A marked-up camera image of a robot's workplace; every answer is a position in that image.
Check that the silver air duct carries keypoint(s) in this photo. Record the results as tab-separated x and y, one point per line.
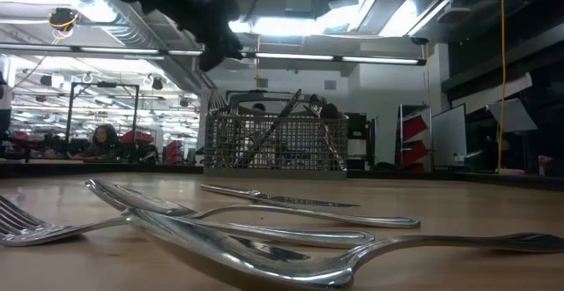
176	66

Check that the grey plastic cutlery basket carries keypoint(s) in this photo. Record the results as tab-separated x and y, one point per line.
282	150

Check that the red chair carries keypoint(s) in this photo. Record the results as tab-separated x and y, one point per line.
174	152
136	137

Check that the silver fork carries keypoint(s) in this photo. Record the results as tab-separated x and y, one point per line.
26	231
217	103

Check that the silver table knife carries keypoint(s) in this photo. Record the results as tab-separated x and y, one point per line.
269	128
273	198

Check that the silver spoon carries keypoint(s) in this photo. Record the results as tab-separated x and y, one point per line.
247	255
317	103
132	198

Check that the whiteboard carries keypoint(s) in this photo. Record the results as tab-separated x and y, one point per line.
448	136

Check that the person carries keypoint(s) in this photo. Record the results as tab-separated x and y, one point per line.
103	143

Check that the grey wall vent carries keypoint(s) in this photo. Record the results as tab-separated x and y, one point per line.
329	84
262	83

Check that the ceiling light bar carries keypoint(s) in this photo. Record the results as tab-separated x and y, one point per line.
119	50
308	56

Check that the black aluminium table frame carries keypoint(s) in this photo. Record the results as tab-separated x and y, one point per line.
88	168

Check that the black cabinet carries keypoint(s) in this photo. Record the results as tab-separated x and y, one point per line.
356	125

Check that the metal bin rack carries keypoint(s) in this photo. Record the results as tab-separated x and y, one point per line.
400	150

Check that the red storage bin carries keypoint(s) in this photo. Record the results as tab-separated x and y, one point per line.
414	152
414	127

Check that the black gantry frame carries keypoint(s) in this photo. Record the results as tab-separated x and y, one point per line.
106	84

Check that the ceiling light panel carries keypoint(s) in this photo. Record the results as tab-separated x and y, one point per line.
286	26

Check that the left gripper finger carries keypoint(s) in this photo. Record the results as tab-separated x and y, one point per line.
211	58
233	47

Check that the white reflector panel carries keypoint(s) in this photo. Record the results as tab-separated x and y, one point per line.
513	115

